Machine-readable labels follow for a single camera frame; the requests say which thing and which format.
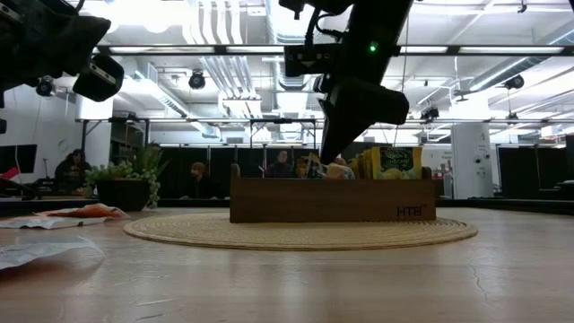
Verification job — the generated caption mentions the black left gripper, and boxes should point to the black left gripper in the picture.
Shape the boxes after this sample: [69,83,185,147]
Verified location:
[0,0,112,98]

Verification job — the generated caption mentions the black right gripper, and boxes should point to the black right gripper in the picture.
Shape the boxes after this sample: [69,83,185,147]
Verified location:
[283,43,385,165]

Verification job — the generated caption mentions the dark wooden tea box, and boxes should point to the dark wooden tea box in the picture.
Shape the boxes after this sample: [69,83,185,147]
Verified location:
[229,163,438,224]

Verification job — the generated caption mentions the orange and white tea packet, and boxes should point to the orange and white tea packet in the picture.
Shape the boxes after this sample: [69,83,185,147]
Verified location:
[0,235,108,272]
[0,215,109,231]
[46,203,132,221]

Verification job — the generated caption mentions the person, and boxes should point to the person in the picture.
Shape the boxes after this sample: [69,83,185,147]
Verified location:
[53,148,94,195]
[178,161,222,201]
[265,150,298,179]

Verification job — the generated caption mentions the black partition panel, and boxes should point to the black partition panel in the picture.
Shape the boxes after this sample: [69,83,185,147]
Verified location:
[497,146,567,200]
[154,146,321,201]

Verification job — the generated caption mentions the white pillar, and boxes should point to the white pillar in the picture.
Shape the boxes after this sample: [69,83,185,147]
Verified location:
[449,122,495,200]

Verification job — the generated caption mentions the potted green succulent plant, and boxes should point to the potted green succulent plant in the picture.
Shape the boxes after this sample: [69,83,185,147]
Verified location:
[83,141,172,214]

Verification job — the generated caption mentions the round woven beige placemat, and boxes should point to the round woven beige placemat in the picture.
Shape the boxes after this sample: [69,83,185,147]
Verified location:
[123,212,479,252]

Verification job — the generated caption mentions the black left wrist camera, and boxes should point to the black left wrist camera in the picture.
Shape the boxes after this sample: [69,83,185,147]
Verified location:
[73,53,126,103]

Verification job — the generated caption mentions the silver ceiling air duct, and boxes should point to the silver ceiling air duct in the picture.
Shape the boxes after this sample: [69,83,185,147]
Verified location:
[265,0,329,93]

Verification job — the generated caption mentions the black aluminium rig frame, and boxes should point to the black aluminium rig frame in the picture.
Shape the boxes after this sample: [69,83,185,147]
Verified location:
[0,43,574,215]

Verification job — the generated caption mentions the dark wall monitor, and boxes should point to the dark wall monitor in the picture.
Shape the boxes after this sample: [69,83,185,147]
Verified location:
[0,144,39,175]

